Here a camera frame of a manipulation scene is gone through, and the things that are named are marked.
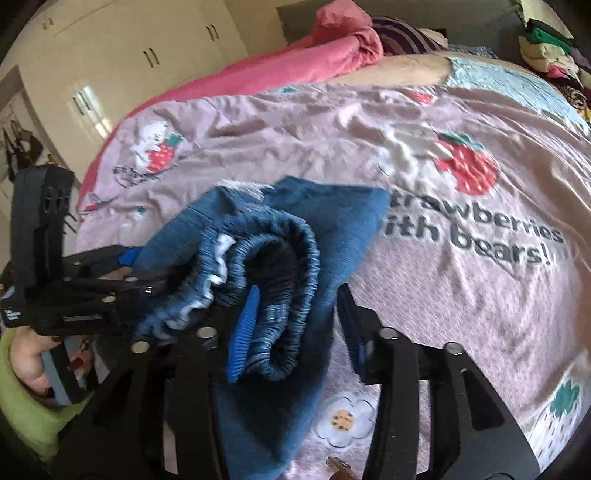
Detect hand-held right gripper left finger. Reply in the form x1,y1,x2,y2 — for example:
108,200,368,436
52,286,260,480

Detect blue denim pants lace trim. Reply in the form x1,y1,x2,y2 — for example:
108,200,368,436
131,175,393,478

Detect hanging bags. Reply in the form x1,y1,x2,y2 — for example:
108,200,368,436
0,117,44,183

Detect person's left hand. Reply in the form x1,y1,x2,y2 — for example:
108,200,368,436
9,330,63,400

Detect beige bed sheet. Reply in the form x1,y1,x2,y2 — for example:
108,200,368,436
332,52,455,88

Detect pile of folded clothes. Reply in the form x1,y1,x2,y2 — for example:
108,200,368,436
517,14,591,121

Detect cream wardrobe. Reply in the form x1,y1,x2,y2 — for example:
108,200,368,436
0,0,287,185

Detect purple striped cloth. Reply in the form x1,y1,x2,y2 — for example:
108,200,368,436
372,16,448,58

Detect pink bed sheet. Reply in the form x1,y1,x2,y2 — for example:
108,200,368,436
76,0,384,208

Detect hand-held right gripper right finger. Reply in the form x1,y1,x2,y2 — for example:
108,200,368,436
336,285,542,480

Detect pink strawberry print quilt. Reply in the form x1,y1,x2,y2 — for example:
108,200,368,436
76,51,591,480

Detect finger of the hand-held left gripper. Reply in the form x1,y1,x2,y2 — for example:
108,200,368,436
28,272,178,335
62,244,144,278

